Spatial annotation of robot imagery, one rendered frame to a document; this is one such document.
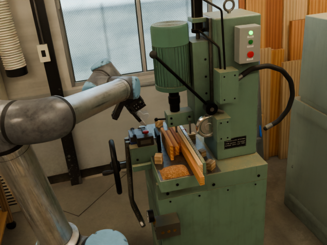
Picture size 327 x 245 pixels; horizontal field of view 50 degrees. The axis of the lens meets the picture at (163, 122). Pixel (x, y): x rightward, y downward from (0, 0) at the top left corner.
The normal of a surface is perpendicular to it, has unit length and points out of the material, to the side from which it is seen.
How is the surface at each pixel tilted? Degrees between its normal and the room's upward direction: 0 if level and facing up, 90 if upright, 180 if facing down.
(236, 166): 0
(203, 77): 90
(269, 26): 87
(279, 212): 0
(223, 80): 90
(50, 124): 86
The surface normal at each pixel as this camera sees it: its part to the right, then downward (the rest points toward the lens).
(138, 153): 0.22, 0.40
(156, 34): -0.59, 0.38
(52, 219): 0.71, 0.33
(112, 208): -0.07, -0.90
